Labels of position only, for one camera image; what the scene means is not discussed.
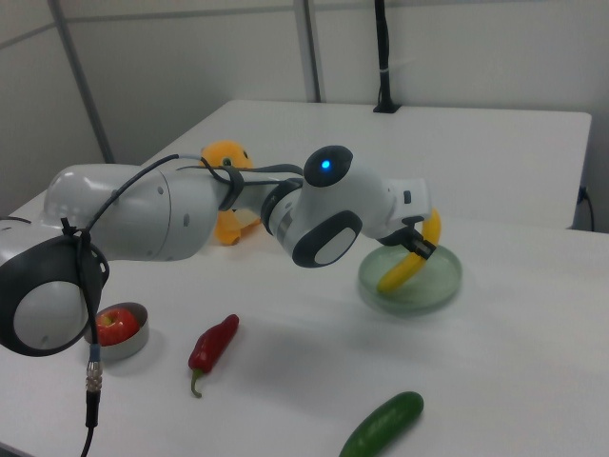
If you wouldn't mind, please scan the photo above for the grey partition post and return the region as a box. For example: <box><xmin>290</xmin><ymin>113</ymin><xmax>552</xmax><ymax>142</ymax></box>
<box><xmin>293</xmin><ymin>0</ymin><xmax>327</xmax><ymax>104</ymax></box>

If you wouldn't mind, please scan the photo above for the white rectangular table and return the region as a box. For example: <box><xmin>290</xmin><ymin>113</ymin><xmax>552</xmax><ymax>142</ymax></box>
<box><xmin>136</xmin><ymin>98</ymin><xmax>593</xmax><ymax>230</ymax></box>

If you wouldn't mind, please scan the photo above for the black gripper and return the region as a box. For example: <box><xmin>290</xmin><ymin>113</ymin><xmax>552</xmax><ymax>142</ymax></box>
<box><xmin>377</xmin><ymin>215</ymin><xmax>438</xmax><ymax>261</ymax></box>

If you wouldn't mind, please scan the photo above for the green cucumber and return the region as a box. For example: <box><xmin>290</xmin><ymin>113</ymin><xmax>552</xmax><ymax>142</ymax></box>
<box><xmin>338</xmin><ymin>390</ymin><xmax>425</xmax><ymax>457</ymax></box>

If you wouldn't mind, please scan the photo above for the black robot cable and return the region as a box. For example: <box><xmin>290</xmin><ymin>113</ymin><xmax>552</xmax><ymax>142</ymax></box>
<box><xmin>59</xmin><ymin>152</ymin><xmax>306</xmax><ymax>457</ymax></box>

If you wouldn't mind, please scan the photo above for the yellow banana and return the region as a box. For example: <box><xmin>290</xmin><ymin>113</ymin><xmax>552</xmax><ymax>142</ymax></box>
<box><xmin>377</xmin><ymin>208</ymin><xmax>443</xmax><ymax>294</ymax></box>

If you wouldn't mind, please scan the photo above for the orange plush toy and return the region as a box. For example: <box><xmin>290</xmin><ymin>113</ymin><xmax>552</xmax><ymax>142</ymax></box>
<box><xmin>198</xmin><ymin>139</ymin><xmax>264</xmax><ymax>247</ymax></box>

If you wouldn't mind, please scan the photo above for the red apple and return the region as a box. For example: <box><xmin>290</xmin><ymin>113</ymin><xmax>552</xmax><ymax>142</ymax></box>
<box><xmin>96</xmin><ymin>308</ymin><xmax>141</xmax><ymax>346</ymax></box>

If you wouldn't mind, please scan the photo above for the red chili pepper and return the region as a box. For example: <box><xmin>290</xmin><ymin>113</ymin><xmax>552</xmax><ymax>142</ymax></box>
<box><xmin>187</xmin><ymin>313</ymin><xmax>241</xmax><ymax>399</ymax></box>

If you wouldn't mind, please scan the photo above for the black clamped pole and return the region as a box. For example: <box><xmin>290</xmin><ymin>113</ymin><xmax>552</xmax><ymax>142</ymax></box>
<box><xmin>372</xmin><ymin>0</ymin><xmax>402</xmax><ymax>114</ymax></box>

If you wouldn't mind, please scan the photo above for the round metal bowl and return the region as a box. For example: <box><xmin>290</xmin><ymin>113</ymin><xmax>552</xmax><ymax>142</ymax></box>
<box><xmin>84</xmin><ymin>302</ymin><xmax>150</xmax><ymax>362</ymax></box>

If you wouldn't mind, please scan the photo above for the light green plastic plate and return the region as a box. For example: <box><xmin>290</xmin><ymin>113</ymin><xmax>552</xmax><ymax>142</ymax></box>
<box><xmin>357</xmin><ymin>241</ymin><xmax>464</xmax><ymax>316</ymax></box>

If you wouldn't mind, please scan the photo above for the black wall cable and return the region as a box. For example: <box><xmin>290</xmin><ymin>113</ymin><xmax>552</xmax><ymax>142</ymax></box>
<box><xmin>577</xmin><ymin>185</ymin><xmax>597</xmax><ymax>230</ymax></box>

